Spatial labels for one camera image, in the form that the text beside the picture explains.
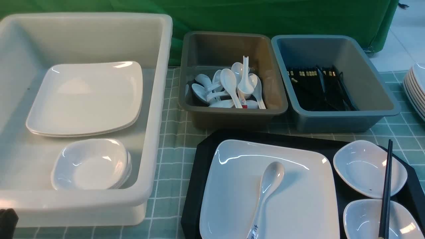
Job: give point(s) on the green fabric backdrop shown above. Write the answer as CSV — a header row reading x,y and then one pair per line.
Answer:
x,y
366,21

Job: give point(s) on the stacked white small bowls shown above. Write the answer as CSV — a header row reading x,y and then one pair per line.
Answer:
x,y
92,164

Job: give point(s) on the black chopstick pair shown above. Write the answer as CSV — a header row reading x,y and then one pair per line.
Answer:
x,y
383,231

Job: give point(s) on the pile of black chopsticks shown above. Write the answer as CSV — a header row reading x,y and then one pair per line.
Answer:
x,y
321,89

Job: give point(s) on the stack of cream plates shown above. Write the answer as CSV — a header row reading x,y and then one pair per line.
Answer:
x,y
414,87

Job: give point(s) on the pile of white spoons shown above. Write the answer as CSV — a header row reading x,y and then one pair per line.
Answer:
x,y
234,87

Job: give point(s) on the large white square plate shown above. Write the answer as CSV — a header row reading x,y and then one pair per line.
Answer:
x,y
304,206

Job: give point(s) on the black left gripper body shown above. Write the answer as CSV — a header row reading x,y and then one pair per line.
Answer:
x,y
8,223

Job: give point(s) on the blue-grey plastic chopstick bin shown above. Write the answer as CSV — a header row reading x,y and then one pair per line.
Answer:
x,y
364,84

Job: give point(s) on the white ceramic soup spoon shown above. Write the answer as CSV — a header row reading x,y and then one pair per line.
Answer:
x,y
270,181

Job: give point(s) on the grey-brown plastic spoon bin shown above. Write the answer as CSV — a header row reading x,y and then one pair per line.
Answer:
x,y
207,52

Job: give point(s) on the stacked white square plates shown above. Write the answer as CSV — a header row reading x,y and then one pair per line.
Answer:
x,y
87,99

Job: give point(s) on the white small bowl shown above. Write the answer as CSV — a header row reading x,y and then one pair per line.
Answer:
x,y
362,166
362,219

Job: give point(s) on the large white plastic tub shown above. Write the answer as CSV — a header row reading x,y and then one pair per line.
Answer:
x,y
30,45

